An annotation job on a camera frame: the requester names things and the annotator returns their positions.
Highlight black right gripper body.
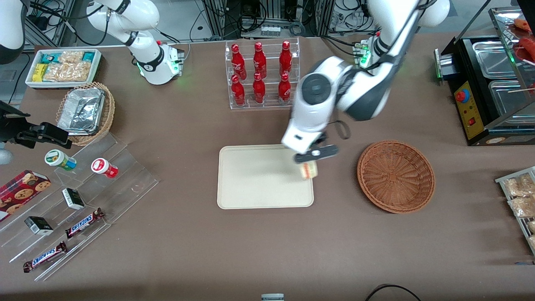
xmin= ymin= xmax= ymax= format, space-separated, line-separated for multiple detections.
xmin=0 ymin=100 xmax=31 ymax=145

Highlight triangular sandwich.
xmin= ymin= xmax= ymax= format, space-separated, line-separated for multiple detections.
xmin=301 ymin=162 xmax=319 ymax=181

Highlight light wicker basket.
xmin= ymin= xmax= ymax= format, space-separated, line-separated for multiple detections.
xmin=56 ymin=82 xmax=116 ymax=146

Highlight cream rectangular tray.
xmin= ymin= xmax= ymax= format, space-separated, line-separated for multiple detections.
xmin=217 ymin=143 xmax=314 ymax=209

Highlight round brown wicker basket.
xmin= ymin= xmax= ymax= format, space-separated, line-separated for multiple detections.
xmin=357 ymin=140 xmax=436 ymax=214

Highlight green lid yogurt cup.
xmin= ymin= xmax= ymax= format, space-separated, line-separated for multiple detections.
xmin=45 ymin=149 xmax=77 ymax=171

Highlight stacked aluminium foil containers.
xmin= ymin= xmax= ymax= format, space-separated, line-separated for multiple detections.
xmin=57 ymin=87 xmax=105 ymax=135

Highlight white plastic snack bin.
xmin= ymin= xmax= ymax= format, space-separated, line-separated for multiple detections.
xmin=25 ymin=48 xmax=102 ymax=89

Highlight clear acrylic bottle rack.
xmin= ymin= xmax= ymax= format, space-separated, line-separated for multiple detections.
xmin=225 ymin=37 xmax=301 ymax=110

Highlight red cola bottle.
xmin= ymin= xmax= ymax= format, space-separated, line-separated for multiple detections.
xmin=253 ymin=42 xmax=267 ymax=79
xmin=279 ymin=41 xmax=293 ymax=77
xmin=231 ymin=43 xmax=247 ymax=80
xmin=278 ymin=73 xmax=292 ymax=105
xmin=252 ymin=73 xmax=266 ymax=104
xmin=231 ymin=74 xmax=246 ymax=106

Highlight red chocolate cookie box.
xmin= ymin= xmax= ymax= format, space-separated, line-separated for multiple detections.
xmin=0 ymin=170 xmax=52 ymax=222

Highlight red lid yogurt cup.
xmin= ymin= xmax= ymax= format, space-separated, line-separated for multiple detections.
xmin=91 ymin=158 xmax=119 ymax=179

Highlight clear bag of crackers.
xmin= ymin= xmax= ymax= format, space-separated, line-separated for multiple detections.
xmin=59 ymin=51 xmax=84 ymax=64
xmin=43 ymin=62 xmax=92 ymax=82

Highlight small black carton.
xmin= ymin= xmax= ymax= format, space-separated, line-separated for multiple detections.
xmin=62 ymin=188 xmax=86 ymax=210
xmin=24 ymin=216 xmax=54 ymax=236

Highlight clear acrylic stepped display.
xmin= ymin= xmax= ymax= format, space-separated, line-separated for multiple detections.
xmin=0 ymin=133 xmax=160 ymax=282

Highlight Snickers chocolate bar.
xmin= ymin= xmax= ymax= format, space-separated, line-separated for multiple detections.
xmin=65 ymin=208 xmax=105 ymax=239
xmin=23 ymin=241 xmax=68 ymax=273

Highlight black food warmer machine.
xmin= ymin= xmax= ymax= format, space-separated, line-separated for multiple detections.
xmin=434 ymin=6 xmax=535 ymax=146

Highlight steel food pan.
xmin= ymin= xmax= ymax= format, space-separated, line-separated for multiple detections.
xmin=472 ymin=41 xmax=520 ymax=79
xmin=488 ymin=79 xmax=535 ymax=122

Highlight red sausages in warmer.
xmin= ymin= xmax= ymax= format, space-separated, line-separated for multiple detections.
xmin=513 ymin=18 xmax=535 ymax=63

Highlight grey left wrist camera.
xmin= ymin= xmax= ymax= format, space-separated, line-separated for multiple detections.
xmin=294 ymin=145 xmax=339 ymax=164

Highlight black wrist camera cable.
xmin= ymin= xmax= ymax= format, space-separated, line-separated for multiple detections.
xmin=328 ymin=0 xmax=431 ymax=140

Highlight black floor cable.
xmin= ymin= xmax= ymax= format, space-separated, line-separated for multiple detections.
xmin=364 ymin=284 xmax=423 ymax=301

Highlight metal wire rack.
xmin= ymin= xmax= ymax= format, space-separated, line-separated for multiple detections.
xmin=495 ymin=166 xmax=535 ymax=256

